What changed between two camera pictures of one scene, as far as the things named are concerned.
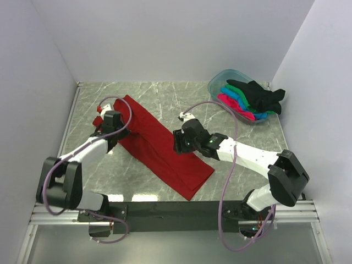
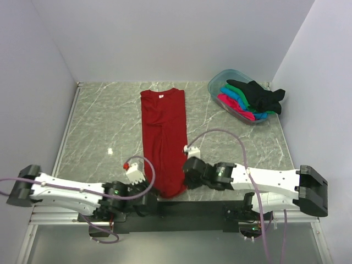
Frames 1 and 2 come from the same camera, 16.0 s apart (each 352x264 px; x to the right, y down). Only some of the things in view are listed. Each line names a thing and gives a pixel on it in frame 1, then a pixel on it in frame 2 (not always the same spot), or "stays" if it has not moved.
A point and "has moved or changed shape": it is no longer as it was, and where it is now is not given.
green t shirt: (241, 93) stays
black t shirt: (258, 98) stays
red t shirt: (151, 139) has moved or changed shape
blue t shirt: (231, 93) stays
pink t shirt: (235, 106) stays
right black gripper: (179, 136) to (190, 183)
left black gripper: (124, 134) to (143, 182)
